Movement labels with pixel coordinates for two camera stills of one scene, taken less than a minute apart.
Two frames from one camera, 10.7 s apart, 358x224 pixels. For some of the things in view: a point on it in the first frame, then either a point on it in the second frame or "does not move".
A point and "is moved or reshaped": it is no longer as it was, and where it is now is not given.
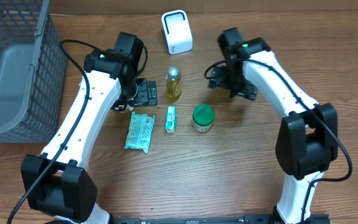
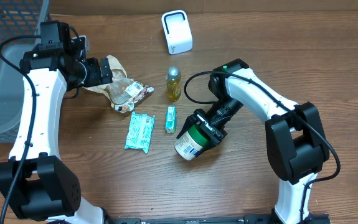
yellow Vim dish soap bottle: (174, 89) does not move
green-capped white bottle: (203, 117) is moved or reshaped
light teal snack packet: (140, 132) does not move
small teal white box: (170, 120) does not move
